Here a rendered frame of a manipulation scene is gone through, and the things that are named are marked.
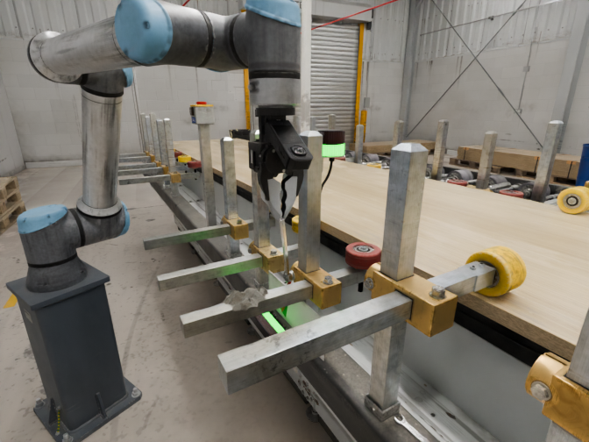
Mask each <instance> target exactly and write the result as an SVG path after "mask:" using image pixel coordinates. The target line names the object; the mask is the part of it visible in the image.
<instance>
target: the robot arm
mask: <svg viewBox="0 0 589 442"><path fill-rule="evenodd" d="M245 8H246V11H245V12H241V13H238V14H234V15H230V16H221V15H217V14H214V13H210V12H207V11H200V10H196V9H192V8H188V7H184V6H180V5H177V4H171V3H167V2H163V1H160V0H121V2H120V4H119V5H118V6H117V10H116V14H115V16H112V17H110V18H106V19H103V20H100V21H97V22H95V23H92V24H90V25H85V26H83V27H80V28H77V29H74V30H73V31H70V32H65V33H62V34H61V33H58V32H42V33H39V34H37V35H35V36H34V37H33V38H32V39H31V40H30V42H29V44H28V46H27V57H28V60H29V62H30V64H31V65H32V67H33V69H34V70H35V71H36V72H37V73H38V74H39V75H41V76H42V77H43V78H45V79H47V80H48V81H51V82H57V83H63V84H75V85H80V87H81V89H82V195H81V196H80V197H79V198H78V199H77V202H76V207H75V208H71V209H68V208H67V207H66V206H65V205H63V204H51V205H45V206H40V207H38V208H34V209H30V210H27V211H25V212H23V213H22V214H20V215H19V216H18V218H17V223H18V233H19V236H20V238H21V242H22V246H23V248H24V252H25V257H26V260H27V264H28V271H27V276H26V280H25V284H26V287H27V289H28V290H29V291H31V292H35V293H46V292H54V291H58V290H62V289H66V288H69V287H72V286H74V285H75V284H77V283H79V282H81V281H83V280H84V279H85V278H86V277H87V276H88V270H87V268H86V266H85V265H84V264H83V262H82V261H81V259H80V258H79V257H78V255H77V252H76V248H79V247H82V246H88V245H91V244H95V243H98V242H101V241H105V240H108V239H114V238H117V237H119V236H122V235H124V234H126V233H127V232H128V230H129V226H130V215H129V212H128V211H127V207H126V205H125V204H124V202H122V201H121V200H120V199H119V198H118V197H117V178H118V162H119V147H120V132H121V116H122V101H123V95H124V88H128V87H130V86H131V85H132V82H133V73H132V68H135V67H141V66H145V67H152V66H159V65H176V66H186V67H195V68H207V69H208V70H210V71H214V72H218V73H223V72H228V71H231V70H239V69H249V80H250V84H249V85H248V89H249V90H250V101H251V105H258V108H256V110H255V117H259V139H256V141H248V153H249V168H250V169H253V171H254V172H256V173H257V177H258V182H259V186H260V187H261V191H260V194H261V198H262V200H263V201H264V202H265V203H266V204H267V206H268V209H269V210H270V212H271V214H272V215H273V217H274V218H275V219H276V220H277V221H278V222H280V217H283V218H284V220H285V219H286V217H287V215H288V213H289V212H290V211H291V209H292V207H293V205H294V203H295V199H296V197H297V196H298V194H299V191H300V188H301V186H302V182H303V176H304V171H303V169H309V166H310V164H311V161H312V160H313V155H312V154H311V152H310V151H309V150H308V148H307V147H306V145H305V144H304V142H303V141H302V139H301V137H300V136H299V134H298V133H297V131H296V130H295V128H294V127H293V126H292V124H291V123H290V121H289V120H286V116H291V115H295V108H293V105H300V104H301V80H300V78H301V74H300V73H301V27H302V24H301V15H300V7H299V5H298V4H297V2H295V1H294V0H246V2H245ZM251 150H252V163H251ZM282 173H284V174H283V176H282V181H281V184H280V182H278V181H276V180H275V179H274V177H277V175H278V174H282ZM281 203H282V207H281ZM280 207H281V208H280Z"/></svg>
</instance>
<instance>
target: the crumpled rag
mask: <svg viewBox="0 0 589 442"><path fill-rule="evenodd" d="M267 295H268V291H267V289H266V288H264V287H263V286H261V287H259V288H257V289H254V288H247V289H246V290H245V291H244V292H243V291H242V292H239V291H238V290H233V291H232V293H231V294H230V295H228V296H226V297H225V298H226V299H225V300H224V303H225V304H231V305H232V304H233V305H234V306H233V308H232V309H233V311H234V310H236V311H238V310H248V309H249V308H251V307H255V306H256V307H258V303H259V302H261V301H263V300H265V298H266V296H267Z"/></svg>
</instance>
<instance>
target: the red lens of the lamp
mask: <svg viewBox="0 0 589 442"><path fill-rule="evenodd" d="M319 133H320V134H322V135H323V143H325V144H337V143H344V140H345V131H343V132H319Z"/></svg>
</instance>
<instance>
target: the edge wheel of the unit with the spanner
mask: <svg viewBox="0 0 589 442"><path fill-rule="evenodd" d="M380 256H381V250H380V248H379V247H378V246H376V245H374V244H370V243H365V242H357V243H351V244H349V245H348V246H347V247H346V248H345V262H346V263H347V264H348V265H349V266H351V267H354V268H357V269H368V268H369V267H370V266H371V265H373V264H374V263H377V262H380ZM363 286H364V283H363V282H361V283H359V284H358V292H363Z"/></svg>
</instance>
